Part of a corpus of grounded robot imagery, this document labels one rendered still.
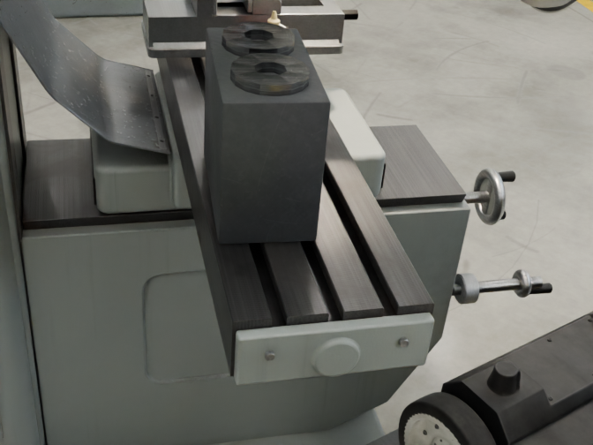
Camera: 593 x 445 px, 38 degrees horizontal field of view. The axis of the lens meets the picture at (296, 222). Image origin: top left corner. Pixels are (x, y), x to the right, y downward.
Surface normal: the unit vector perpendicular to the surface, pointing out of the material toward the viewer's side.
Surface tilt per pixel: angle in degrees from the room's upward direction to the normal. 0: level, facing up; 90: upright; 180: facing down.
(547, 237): 0
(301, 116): 90
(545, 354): 0
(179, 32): 90
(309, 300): 0
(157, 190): 90
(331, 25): 90
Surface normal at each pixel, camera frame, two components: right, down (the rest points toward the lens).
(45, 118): 0.07, -0.83
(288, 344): 0.22, 0.55
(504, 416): 0.45, -0.23
